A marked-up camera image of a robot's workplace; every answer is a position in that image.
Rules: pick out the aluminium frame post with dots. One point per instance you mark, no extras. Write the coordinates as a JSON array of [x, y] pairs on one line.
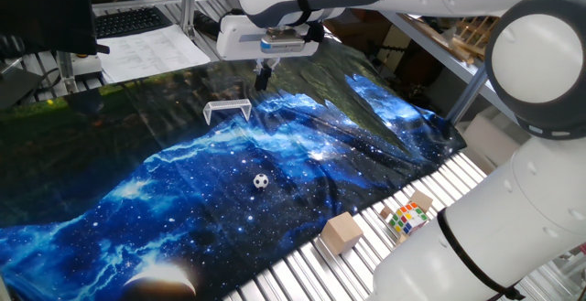
[[188, 3]]

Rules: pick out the small soccer ball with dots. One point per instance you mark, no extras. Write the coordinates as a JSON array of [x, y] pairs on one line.
[[261, 181]]

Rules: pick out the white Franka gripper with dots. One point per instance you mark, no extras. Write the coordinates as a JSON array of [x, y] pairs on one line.
[[233, 40]]

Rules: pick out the black keyboard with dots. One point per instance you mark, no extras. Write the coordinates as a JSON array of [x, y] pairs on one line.
[[130, 22]]

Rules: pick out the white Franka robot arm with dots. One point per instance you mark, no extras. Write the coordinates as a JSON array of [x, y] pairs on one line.
[[503, 200]]

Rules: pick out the white mesh mini goal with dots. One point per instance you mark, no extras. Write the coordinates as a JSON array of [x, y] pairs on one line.
[[227, 104]]

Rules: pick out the galaxy print cloth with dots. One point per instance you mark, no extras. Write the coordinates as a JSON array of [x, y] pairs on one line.
[[206, 191]]

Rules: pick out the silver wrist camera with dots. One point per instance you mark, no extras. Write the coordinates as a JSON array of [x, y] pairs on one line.
[[283, 42]]

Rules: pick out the medium wooden block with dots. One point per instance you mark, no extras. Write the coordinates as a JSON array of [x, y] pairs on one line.
[[421, 200]]

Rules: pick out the white printed paper sheet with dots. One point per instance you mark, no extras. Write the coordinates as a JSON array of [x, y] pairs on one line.
[[151, 51]]

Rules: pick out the black monitor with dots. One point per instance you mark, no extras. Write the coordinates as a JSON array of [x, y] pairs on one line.
[[46, 13]]

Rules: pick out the wooden rack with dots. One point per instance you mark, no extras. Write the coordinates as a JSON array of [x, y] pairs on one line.
[[476, 35]]

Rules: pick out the Rubik's cube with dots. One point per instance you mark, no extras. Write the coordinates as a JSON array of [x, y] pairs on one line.
[[408, 218]]

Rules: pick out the small wooden block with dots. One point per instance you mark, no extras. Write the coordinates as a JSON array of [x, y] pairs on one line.
[[386, 212]]

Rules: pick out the large wooden cube block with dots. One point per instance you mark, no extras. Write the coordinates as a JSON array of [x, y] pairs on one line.
[[341, 233]]

